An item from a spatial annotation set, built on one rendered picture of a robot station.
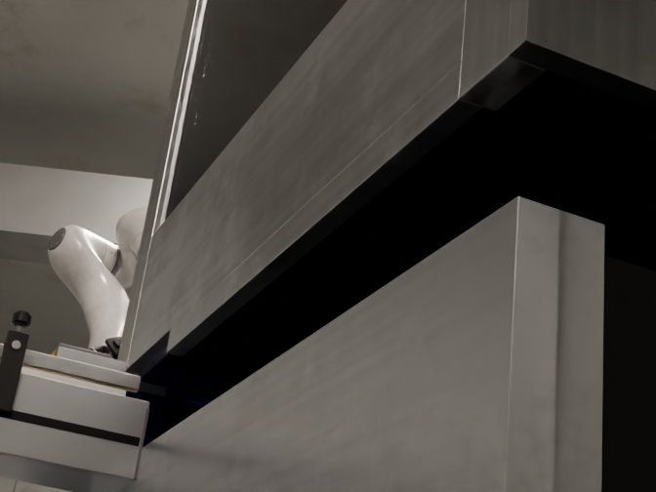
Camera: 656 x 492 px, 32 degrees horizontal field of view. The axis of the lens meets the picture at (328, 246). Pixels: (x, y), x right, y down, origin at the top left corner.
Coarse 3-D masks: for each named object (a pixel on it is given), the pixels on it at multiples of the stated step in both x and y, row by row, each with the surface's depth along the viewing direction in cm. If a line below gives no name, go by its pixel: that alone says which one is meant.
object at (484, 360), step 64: (448, 256) 70; (512, 256) 63; (576, 256) 64; (384, 320) 76; (448, 320) 68; (512, 320) 61; (576, 320) 63; (256, 384) 98; (320, 384) 84; (384, 384) 74; (448, 384) 65; (512, 384) 59; (576, 384) 61; (192, 448) 110; (256, 448) 93; (320, 448) 80; (384, 448) 71; (448, 448) 63; (512, 448) 58; (576, 448) 60
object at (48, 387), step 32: (0, 352) 128; (32, 352) 130; (0, 384) 124; (32, 384) 126; (64, 384) 128; (96, 384) 138; (128, 384) 133; (0, 416) 123; (32, 416) 125; (64, 416) 126; (96, 416) 128; (128, 416) 129; (0, 448) 122; (32, 448) 124; (64, 448) 125; (96, 448) 127; (128, 448) 128; (32, 480) 134; (64, 480) 132; (96, 480) 130; (128, 480) 128
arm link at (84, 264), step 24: (72, 240) 246; (96, 240) 251; (72, 264) 245; (96, 264) 245; (72, 288) 246; (96, 288) 243; (120, 288) 245; (96, 312) 238; (120, 312) 238; (96, 336) 233; (120, 336) 230
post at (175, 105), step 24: (192, 0) 177; (192, 24) 171; (192, 48) 170; (168, 120) 168; (168, 144) 163; (168, 168) 161; (144, 240) 160; (144, 264) 155; (120, 360) 153; (144, 384) 149
